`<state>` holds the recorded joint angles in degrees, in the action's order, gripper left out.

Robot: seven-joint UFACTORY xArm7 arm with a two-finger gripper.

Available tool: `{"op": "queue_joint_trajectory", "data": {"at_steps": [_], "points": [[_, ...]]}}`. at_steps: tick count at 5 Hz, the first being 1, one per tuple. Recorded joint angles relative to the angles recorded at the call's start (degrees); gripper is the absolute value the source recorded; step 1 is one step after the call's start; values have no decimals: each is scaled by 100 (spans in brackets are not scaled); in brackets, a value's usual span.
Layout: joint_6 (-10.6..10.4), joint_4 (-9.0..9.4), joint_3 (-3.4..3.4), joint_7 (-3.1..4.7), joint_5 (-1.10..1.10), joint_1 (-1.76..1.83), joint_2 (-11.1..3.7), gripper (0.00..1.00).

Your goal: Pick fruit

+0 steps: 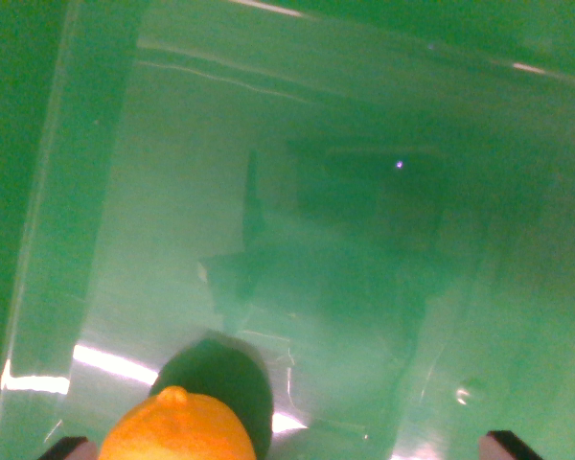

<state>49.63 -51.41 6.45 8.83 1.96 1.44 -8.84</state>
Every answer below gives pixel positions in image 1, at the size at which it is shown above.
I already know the green plastic bin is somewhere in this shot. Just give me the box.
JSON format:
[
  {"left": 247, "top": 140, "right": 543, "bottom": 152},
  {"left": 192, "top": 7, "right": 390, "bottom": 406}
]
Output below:
[{"left": 0, "top": 0, "right": 575, "bottom": 460}]

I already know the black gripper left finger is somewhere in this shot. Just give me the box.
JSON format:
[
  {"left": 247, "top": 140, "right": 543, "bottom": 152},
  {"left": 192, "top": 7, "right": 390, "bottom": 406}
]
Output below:
[{"left": 37, "top": 435, "right": 100, "bottom": 460}]

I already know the yellow lemon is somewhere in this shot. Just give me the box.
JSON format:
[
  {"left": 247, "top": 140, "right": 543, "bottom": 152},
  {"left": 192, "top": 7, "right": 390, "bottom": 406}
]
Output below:
[{"left": 97, "top": 385, "right": 258, "bottom": 460}]

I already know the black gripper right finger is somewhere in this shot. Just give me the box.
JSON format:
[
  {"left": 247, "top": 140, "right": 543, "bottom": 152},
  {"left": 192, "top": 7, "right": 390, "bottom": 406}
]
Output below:
[{"left": 477, "top": 429, "right": 543, "bottom": 460}]

